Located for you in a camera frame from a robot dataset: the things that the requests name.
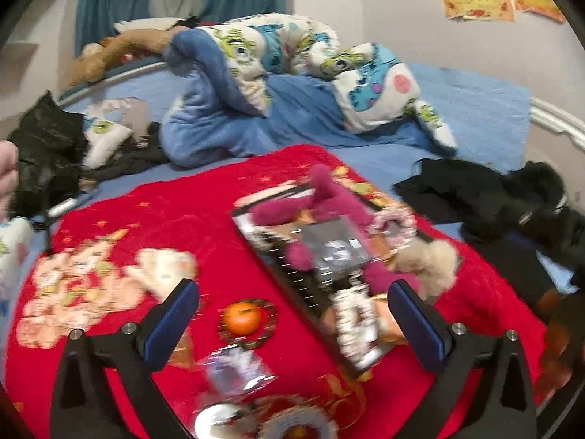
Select beige fluffy plush toy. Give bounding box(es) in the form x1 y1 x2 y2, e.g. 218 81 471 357
390 238 460 303

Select white rabbit plush toy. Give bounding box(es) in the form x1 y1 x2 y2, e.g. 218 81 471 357
122 248 197 303

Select white lace scrunchie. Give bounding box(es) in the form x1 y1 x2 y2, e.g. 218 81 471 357
331 284 379 369

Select black card plastic packet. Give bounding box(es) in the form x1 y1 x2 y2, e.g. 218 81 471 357
301 216 372 285

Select magenta plush toy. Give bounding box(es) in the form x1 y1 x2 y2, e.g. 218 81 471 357
250 165 419 294

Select clear plastic packet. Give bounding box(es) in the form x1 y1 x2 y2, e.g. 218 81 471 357
197 346 276 397

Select red teddy bear blanket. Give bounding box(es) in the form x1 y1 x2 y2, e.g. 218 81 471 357
5 145 546 438

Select orange tangerine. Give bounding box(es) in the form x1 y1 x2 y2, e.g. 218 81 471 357
222 301 263 337

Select white scream pillow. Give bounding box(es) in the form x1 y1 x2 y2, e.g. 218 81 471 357
0 217 34 301

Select black clothing pile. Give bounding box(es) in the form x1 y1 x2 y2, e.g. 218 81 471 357
394 159 584 319

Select white tube pen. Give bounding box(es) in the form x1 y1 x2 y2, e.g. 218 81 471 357
46 198 78 219

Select black cardboard tray box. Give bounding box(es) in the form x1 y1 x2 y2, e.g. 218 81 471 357
231 175 418 376

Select black hair claw clip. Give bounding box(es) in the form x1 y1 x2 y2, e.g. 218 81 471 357
260 232 330 317

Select dark clothes by headboard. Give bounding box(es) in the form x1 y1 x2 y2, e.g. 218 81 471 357
82 122 170 183

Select black puffer jacket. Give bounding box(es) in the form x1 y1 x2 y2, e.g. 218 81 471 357
8 91 88 218

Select pink quilt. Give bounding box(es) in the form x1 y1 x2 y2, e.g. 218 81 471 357
0 140 19 223

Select small monster print pillow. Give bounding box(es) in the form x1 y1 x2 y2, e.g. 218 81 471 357
82 117 133 169

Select brown teddy bear plush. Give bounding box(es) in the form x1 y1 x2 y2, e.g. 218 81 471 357
65 25 188 88

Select blue monster print blanket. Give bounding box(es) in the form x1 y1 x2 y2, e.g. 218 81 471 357
160 13 458 168

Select bead bracelet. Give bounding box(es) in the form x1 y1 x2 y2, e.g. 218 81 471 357
216 298 279 351

